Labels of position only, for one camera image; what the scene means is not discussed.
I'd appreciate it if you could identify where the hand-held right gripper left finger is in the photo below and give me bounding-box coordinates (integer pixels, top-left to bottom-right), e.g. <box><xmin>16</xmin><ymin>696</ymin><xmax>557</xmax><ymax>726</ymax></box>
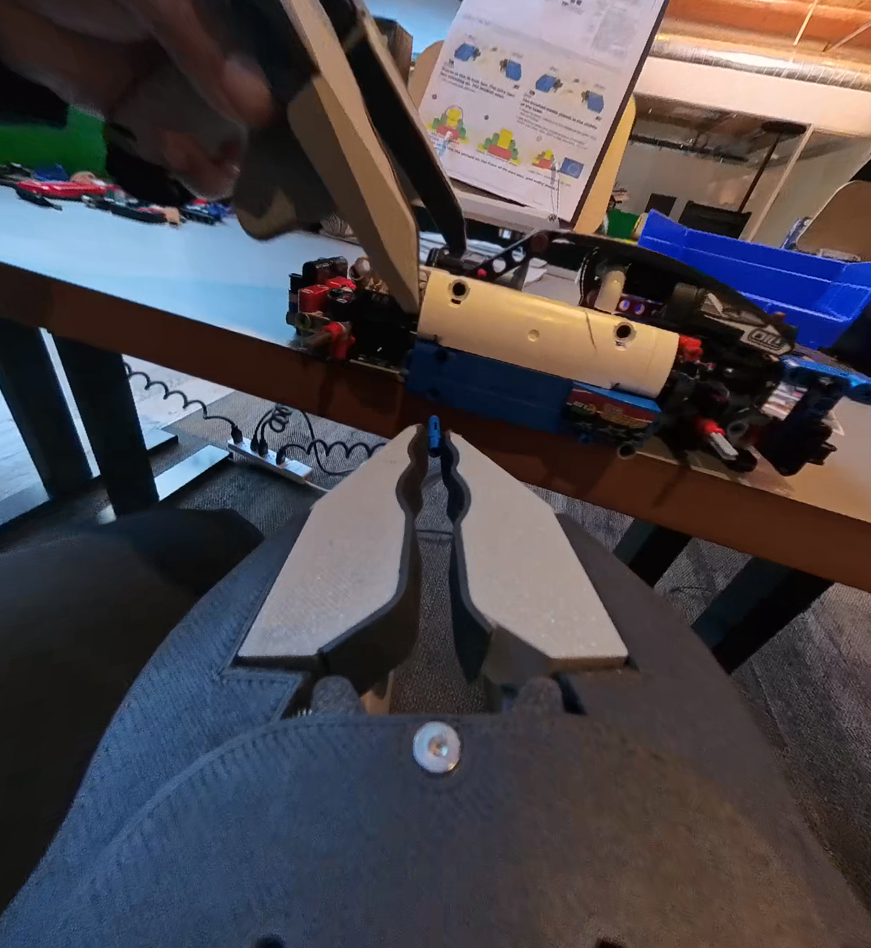
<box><xmin>237</xmin><ymin>425</ymin><xmax>429</xmax><ymax>713</ymax></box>

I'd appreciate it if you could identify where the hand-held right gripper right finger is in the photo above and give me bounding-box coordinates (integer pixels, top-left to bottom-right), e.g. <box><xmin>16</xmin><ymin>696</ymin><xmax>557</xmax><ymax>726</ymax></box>
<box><xmin>441</xmin><ymin>433</ymin><xmax>631</xmax><ymax>713</ymax></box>

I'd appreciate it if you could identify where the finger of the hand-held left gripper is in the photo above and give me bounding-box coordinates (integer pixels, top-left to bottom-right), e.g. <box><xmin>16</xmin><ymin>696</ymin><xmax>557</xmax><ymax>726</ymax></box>
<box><xmin>344</xmin><ymin>31</ymin><xmax>470</xmax><ymax>254</ymax></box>
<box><xmin>287</xmin><ymin>73</ymin><xmax>422</xmax><ymax>312</ymax></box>

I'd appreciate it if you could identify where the toy brick car model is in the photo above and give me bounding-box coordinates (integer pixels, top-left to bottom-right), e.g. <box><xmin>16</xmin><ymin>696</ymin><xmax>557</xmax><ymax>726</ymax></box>
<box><xmin>286</xmin><ymin>228</ymin><xmax>871</xmax><ymax>477</ymax></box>

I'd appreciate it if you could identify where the blue plastic bin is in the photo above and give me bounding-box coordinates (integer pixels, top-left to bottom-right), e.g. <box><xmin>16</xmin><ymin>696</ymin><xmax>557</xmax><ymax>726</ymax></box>
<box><xmin>637</xmin><ymin>209</ymin><xmax>871</xmax><ymax>351</ymax></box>

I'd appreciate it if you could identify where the black desk leg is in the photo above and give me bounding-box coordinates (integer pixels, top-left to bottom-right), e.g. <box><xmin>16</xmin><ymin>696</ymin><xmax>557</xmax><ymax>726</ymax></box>
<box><xmin>613</xmin><ymin>518</ymin><xmax>838</xmax><ymax>672</ymax></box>
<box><xmin>0</xmin><ymin>300</ymin><xmax>231</xmax><ymax>523</ymax></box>

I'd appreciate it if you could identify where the person's left hand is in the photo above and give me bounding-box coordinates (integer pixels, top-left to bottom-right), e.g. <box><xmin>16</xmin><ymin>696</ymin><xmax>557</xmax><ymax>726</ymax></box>
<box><xmin>0</xmin><ymin>0</ymin><xmax>312</xmax><ymax>201</ymax></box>

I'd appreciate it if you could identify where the white power strip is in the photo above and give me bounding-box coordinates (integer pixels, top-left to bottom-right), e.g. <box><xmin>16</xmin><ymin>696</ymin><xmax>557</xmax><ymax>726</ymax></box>
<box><xmin>226</xmin><ymin>437</ymin><xmax>315</xmax><ymax>484</ymax></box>

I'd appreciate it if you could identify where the printed instruction sheet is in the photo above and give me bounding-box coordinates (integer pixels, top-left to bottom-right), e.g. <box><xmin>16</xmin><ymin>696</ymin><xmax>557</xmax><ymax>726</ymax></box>
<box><xmin>419</xmin><ymin>0</ymin><xmax>668</xmax><ymax>223</ymax></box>

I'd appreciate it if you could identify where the person's leg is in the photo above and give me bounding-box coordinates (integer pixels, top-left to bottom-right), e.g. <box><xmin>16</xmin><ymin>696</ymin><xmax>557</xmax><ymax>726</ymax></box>
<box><xmin>0</xmin><ymin>507</ymin><xmax>268</xmax><ymax>948</ymax></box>

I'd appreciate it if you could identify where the row of toy brick pieces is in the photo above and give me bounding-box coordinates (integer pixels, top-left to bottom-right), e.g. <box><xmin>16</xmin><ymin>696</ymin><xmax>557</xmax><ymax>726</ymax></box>
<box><xmin>0</xmin><ymin>158</ymin><xmax>231</xmax><ymax>228</ymax></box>

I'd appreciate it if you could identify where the green plastic bin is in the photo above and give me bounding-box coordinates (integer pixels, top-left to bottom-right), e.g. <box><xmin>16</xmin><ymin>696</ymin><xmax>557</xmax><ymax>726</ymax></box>
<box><xmin>0</xmin><ymin>104</ymin><xmax>108</xmax><ymax>179</ymax></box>

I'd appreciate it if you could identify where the black floor lamp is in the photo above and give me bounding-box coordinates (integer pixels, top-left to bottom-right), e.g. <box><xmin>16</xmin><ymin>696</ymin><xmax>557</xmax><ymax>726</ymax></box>
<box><xmin>745</xmin><ymin>120</ymin><xmax>808</xmax><ymax>217</ymax></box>

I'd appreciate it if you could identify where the black coiled cable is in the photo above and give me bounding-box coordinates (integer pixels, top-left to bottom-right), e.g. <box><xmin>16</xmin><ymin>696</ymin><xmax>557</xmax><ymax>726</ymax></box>
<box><xmin>280</xmin><ymin>437</ymin><xmax>391</xmax><ymax>476</ymax></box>
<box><xmin>252</xmin><ymin>403</ymin><xmax>318</xmax><ymax>459</ymax></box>
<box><xmin>123</xmin><ymin>359</ymin><xmax>245</xmax><ymax>447</ymax></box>

